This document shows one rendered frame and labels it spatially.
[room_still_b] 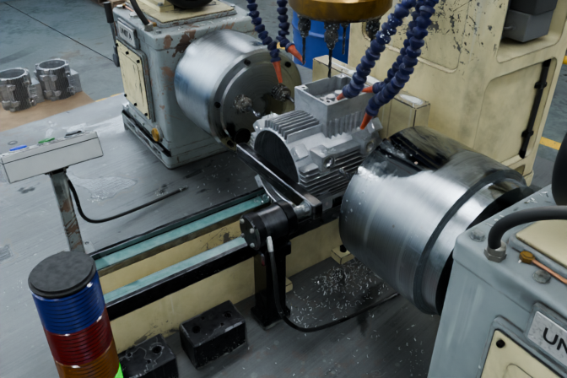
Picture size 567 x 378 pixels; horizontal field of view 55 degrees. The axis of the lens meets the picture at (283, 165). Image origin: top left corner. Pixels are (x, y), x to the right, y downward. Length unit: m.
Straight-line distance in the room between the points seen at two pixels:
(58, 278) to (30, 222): 0.83
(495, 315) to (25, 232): 1.00
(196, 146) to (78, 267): 0.95
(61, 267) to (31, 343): 0.54
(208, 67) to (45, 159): 0.38
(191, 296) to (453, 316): 0.46
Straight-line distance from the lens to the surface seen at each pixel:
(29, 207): 1.43
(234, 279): 1.02
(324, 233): 1.11
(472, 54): 1.05
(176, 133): 1.42
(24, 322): 1.13
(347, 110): 1.02
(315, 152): 0.97
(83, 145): 1.09
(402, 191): 0.79
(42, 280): 0.55
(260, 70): 1.19
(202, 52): 1.24
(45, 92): 3.59
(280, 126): 0.98
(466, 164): 0.81
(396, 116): 1.03
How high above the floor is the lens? 1.57
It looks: 32 degrees down
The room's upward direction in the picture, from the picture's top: straight up
